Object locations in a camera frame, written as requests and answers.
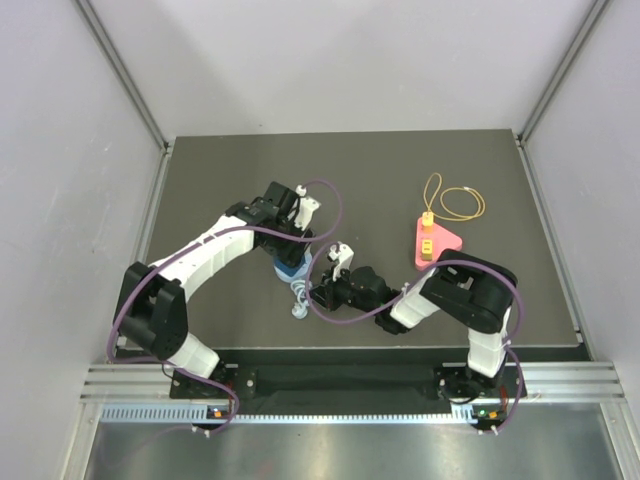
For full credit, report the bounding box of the yellow charger with cable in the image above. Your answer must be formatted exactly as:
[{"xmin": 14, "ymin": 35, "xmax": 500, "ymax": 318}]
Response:
[{"xmin": 420, "ymin": 211, "xmax": 434, "ymax": 234}]

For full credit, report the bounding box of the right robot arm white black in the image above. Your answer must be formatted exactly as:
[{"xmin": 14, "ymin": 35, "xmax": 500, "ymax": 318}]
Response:
[{"xmin": 308, "ymin": 249, "xmax": 524, "ymax": 401}]

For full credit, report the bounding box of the yellow USB cable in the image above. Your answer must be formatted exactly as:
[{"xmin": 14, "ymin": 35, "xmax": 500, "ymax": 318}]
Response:
[{"xmin": 423, "ymin": 172, "xmax": 487, "ymax": 222}]

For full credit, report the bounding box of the yellow two-port USB charger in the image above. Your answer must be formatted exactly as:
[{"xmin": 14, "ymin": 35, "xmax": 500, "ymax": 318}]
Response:
[{"xmin": 420, "ymin": 239, "xmax": 434, "ymax": 262}]

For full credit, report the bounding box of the blue cube plug adapter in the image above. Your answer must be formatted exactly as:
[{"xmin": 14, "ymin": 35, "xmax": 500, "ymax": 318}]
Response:
[{"xmin": 273, "ymin": 258, "xmax": 306, "ymax": 283}]

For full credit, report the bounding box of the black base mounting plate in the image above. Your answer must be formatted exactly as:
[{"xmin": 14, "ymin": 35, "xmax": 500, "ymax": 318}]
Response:
[{"xmin": 170, "ymin": 347, "xmax": 526, "ymax": 415}]

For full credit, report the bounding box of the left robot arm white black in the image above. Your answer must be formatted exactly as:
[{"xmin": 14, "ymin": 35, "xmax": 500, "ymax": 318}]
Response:
[{"xmin": 114, "ymin": 182, "xmax": 321, "ymax": 397}]

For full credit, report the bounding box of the slotted cable duct rail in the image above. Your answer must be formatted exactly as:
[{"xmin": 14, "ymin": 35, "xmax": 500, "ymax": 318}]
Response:
[{"xmin": 100, "ymin": 403, "xmax": 500, "ymax": 425}]

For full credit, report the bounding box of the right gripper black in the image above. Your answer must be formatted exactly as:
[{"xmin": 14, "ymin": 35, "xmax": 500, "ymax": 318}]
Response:
[{"xmin": 309, "ymin": 263, "xmax": 380, "ymax": 315}]

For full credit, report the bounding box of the pink triangular power strip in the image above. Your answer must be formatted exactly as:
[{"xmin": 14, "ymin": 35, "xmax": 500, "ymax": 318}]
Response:
[{"xmin": 414, "ymin": 218, "xmax": 463, "ymax": 271}]

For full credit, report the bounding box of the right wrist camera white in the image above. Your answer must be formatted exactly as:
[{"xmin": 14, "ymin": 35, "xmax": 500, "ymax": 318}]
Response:
[{"xmin": 327, "ymin": 242, "xmax": 354, "ymax": 282}]

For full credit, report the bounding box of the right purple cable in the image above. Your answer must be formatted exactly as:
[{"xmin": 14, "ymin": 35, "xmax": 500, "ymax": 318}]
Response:
[{"xmin": 305, "ymin": 243, "xmax": 526, "ymax": 435}]

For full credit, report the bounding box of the light blue round power strip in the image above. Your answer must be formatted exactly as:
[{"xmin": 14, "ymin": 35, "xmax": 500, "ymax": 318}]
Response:
[{"xmin": 289, "ymin": 251, "xmax": 312, "ymax": 319}]

